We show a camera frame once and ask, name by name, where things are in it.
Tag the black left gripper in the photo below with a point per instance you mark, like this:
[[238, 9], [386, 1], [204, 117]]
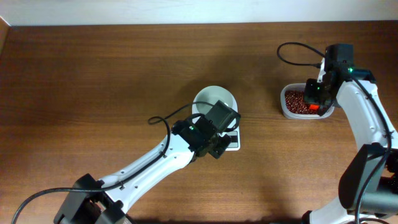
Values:
[[217, 152]]

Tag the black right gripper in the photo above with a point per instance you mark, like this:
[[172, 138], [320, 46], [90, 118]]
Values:
[[308, 94]]

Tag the red plastic measuring scoop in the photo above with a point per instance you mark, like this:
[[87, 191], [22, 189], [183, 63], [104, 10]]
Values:
[[314, 107]]

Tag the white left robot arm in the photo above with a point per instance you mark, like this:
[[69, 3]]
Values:
[[195, 136]]

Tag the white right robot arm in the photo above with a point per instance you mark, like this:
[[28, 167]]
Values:
[[367, 190]]

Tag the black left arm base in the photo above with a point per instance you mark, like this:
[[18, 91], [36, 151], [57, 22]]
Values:
[[90, 208]]

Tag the white bowl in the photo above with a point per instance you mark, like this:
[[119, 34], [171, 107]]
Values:
[[211, 95]]

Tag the clear plastic bean container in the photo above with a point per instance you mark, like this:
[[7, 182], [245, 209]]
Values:
[[289, 115]]

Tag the red beans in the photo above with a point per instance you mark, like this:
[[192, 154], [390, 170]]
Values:
[[294, 101]]

